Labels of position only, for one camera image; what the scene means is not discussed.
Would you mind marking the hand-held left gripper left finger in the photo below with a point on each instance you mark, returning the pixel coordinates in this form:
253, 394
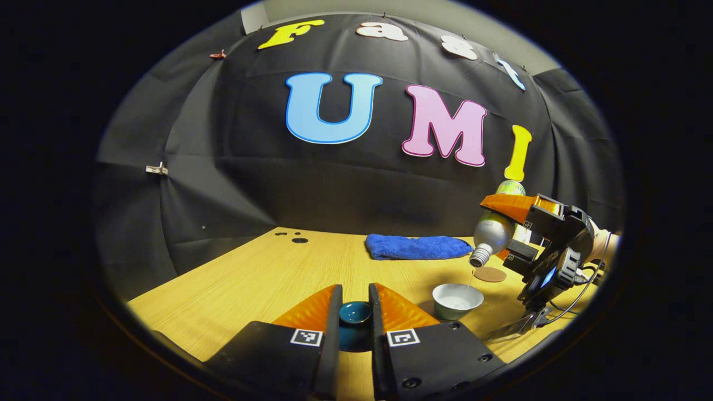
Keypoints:
333, 345

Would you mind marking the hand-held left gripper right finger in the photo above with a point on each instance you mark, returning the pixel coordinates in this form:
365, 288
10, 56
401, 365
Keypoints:
377, 356

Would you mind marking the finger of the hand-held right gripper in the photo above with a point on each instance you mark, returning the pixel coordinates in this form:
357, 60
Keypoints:
522, 253
509, 207

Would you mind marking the silver water bottle green label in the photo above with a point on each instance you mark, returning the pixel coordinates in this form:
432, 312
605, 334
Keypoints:
493, 231

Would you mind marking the round brown coaster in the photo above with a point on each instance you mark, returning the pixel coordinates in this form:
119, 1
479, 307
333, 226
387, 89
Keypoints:
491, 274

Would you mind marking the white teacup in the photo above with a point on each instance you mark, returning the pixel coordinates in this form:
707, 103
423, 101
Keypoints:
457, 303

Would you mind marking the blue cloth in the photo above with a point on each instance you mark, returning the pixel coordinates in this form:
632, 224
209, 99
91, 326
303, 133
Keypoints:
412, 247

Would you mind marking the black backdrop cloth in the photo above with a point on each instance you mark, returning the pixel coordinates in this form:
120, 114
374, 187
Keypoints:
278, 184

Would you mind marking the metal clip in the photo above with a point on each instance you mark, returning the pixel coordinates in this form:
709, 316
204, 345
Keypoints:
157, 169

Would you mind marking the red clip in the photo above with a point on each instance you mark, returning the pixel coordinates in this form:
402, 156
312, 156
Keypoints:
218, 54

